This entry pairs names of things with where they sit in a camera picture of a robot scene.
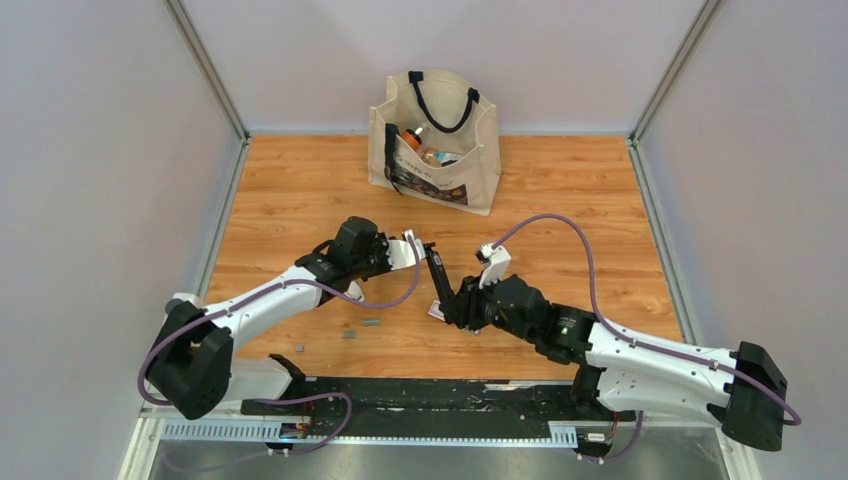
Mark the white stapler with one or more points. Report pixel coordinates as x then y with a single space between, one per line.
354 292

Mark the beige canvas tote bag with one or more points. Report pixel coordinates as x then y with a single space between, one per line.
457 118

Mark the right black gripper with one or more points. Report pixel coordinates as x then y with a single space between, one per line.
474 298

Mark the orange capped bottle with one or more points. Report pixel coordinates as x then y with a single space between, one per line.
413 138

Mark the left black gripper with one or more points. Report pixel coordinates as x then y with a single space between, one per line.
381 243

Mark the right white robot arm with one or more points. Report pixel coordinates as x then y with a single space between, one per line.
740 391

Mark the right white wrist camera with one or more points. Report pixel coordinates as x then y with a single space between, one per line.
495 260

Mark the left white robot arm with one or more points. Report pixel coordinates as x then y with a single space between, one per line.
192 365

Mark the packaged items in bag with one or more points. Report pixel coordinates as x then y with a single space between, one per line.
438 158

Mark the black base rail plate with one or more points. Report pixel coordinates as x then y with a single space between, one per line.
439 408

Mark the staple box with staples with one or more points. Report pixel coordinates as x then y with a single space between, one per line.
434 311

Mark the black stapler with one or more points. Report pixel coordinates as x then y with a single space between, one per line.
445 293

